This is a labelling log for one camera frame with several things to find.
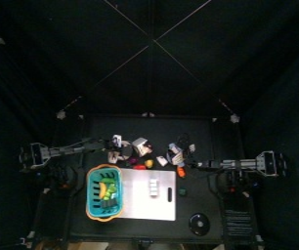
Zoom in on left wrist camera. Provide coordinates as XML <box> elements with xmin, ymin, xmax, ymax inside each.
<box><xmin>111</xmin><ymin>134</ymin><xmax>124</xmax><ymax>148</ymax></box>

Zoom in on white cutting board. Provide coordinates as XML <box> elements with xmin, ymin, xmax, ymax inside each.
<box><xmin>119</xmin><ymin>167</ymin><xmax>178</xmax><ymax>222</ymax></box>

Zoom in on dark toy in basket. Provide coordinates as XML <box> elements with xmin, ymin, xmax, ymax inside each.
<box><xmin>99</xmin><ymin>198</ymin><xmax>119</xmax><ymax>210</ymax></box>

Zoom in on white rice sushi piece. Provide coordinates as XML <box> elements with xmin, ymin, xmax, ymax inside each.
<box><xmin>150</xmin><ymin>178</ymin><xmax>160</xmax><ymax>197</ymax></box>

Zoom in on teal basket with orange rim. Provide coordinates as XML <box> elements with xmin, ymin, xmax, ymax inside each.
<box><xmin>86</xmin><ymin>163</ymin><xmax>126</xmax><ymax>223</ymax></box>

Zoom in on yellow toy banana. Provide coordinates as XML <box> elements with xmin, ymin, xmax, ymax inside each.
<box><xmin>98</xmin><ymin>182</ymin><xmax>108</xmax><ymax>199</ymax></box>

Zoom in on black round disc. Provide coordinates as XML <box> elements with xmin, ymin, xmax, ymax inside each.
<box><xmin>188</xmin><ymin>213</ymin><xmax>211</xmax><ymax>237</ymax></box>

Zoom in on white toy box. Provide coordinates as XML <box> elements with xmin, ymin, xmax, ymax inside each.
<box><xmin>131</xmin><ymin>137</ymin><xmax>154</xmax><ymax>158</ymax></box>

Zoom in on black label sheet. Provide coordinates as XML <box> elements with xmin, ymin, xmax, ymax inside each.
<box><xmin>223</xmin><ymin>208</ymin><xmax>255</xmax><ymax>242</ymax></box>

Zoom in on green toy vegetable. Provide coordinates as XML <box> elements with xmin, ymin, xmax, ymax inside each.
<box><xmin>100</xmin><ymin>177</ymin><xmax>119</xmax><ymax>201</ymax></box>

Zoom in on small white card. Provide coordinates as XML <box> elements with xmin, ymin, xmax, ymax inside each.
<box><xmin>155</xmin><ymin>155</ymin><xmax>170</xmax><ymax>167</ymax></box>

